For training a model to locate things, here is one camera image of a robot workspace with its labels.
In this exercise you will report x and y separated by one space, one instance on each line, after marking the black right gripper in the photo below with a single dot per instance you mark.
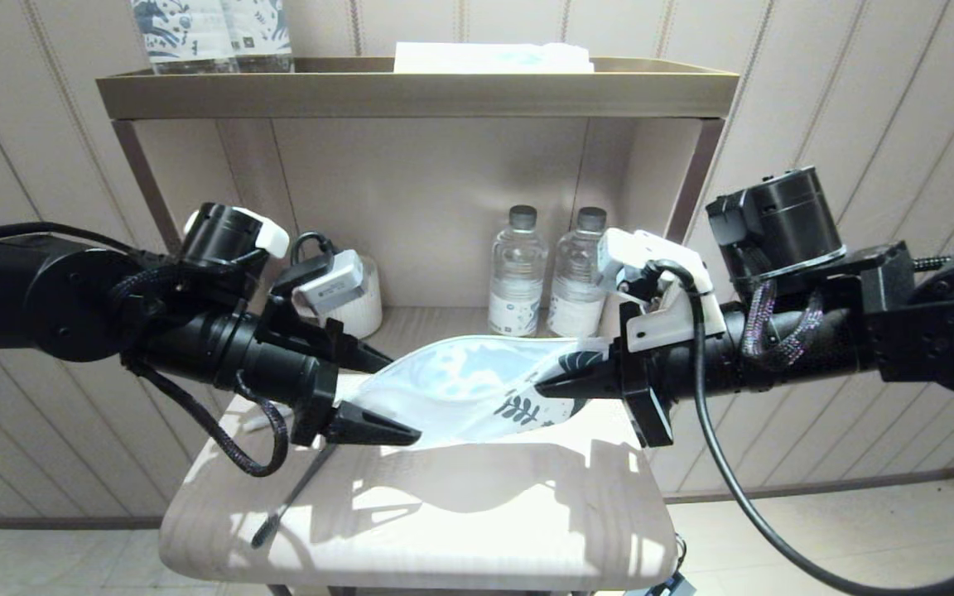
643 397

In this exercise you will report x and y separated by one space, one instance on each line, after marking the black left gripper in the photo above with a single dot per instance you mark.
315 410

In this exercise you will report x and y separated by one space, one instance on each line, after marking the white blue floral pouch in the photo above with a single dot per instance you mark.
460 389

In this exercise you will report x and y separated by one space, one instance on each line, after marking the small white toothpaste tube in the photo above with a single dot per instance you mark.
255 424

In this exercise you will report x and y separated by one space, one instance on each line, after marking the grey toothbrush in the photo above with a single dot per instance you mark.
286 505

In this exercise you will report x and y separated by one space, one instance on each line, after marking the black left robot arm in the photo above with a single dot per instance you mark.
46 298

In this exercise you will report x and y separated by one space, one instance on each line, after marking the white ribbed mug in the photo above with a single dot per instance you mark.
365 310

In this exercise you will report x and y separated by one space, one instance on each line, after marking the clear water bottle grey cap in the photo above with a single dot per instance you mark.
576 273
515 273

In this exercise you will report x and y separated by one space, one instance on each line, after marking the black blue-edged device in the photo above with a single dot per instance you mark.
663 586

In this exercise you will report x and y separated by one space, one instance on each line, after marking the beige wooden shelf unit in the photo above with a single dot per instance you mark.
444 182

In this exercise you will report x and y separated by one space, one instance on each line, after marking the white blue flat packet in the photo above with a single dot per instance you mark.
485 58

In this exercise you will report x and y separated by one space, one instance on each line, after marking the white right camera bracket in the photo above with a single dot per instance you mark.
676 327

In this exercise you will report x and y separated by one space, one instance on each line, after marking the black left camera bracket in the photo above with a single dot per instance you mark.
278 327

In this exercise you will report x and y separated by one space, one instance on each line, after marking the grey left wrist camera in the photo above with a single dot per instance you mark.
332 285

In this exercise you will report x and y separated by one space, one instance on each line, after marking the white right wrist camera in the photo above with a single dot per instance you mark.
634 248

